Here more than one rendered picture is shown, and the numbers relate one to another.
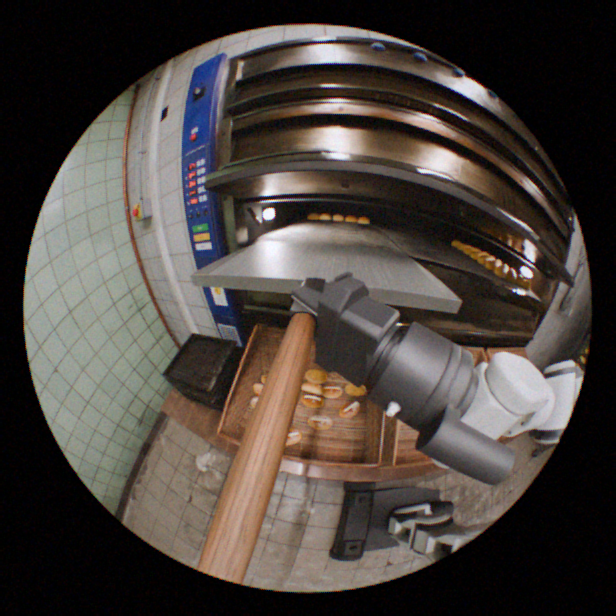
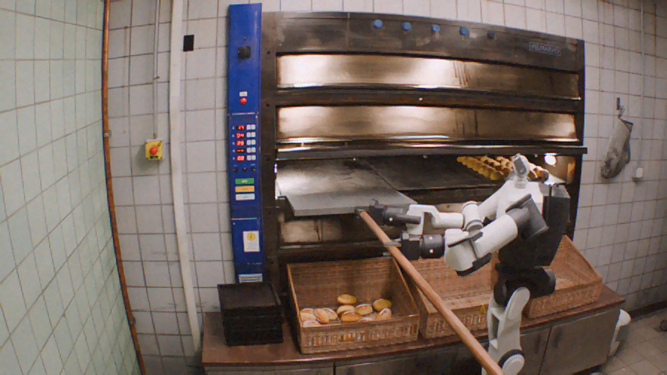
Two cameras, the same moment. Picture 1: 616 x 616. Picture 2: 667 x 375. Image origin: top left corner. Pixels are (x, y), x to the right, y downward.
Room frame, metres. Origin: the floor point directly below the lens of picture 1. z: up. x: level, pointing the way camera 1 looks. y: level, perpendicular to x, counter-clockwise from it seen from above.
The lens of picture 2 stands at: (-1.80, 0.92, 1.85)
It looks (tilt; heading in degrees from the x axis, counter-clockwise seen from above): 14 degrees down; 338
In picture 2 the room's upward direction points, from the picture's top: straight up
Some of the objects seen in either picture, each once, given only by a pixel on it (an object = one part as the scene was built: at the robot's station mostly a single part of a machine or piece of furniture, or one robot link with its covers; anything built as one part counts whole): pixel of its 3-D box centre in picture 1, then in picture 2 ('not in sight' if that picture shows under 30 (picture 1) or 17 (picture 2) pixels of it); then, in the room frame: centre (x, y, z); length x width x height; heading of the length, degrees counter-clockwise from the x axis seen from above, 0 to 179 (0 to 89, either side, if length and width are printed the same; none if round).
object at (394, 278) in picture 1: (326, 255); (349, 199); (0.42, -0.05, 1.19); 0.55 x 0.36 x 0.03; 79
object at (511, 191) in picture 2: not in sight; (531, 222); (-0.44, -0.44, 1.27); 0.34 x 0.30 x 0.36; 141
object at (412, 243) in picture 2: not in sight; (417, 248); (-0.30, 0.00, 1.20); 0.12 x 0.10 x 0.13; 72
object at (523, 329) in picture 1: (458, 310); (448, 219); (0.41, -0.63, 1.02); 1.79 x 0.11 x 0.19; 78
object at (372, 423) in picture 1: (307, 399); (350, 303); (0.27, 0.00, 0.72); 0.56 x 0.49 x 0.28; 79
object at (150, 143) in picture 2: (142, 210); (155, 149); (0.68, 0.85, 1.46); 0.10 x 0.07 x 0.10; 78
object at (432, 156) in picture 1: (492, 186); (452, 122); (0.41, -0.63, 1.54); 1.79 x 0.11 x 0.19; 78
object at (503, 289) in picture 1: (468, 278); (448, 193); (0.44, -0.63, 1.16); 1.80 x 0.06 x 0.04; 78
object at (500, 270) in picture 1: (491, 261); (503, 165); (0.73, -1.28, 1.21); 0.61 x 0.48 x 0.06; 168
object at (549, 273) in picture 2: not in sight; (525, 280); (-0.43, -0.48, 1.01); 0.28 x 0.13 x 0.18; 79
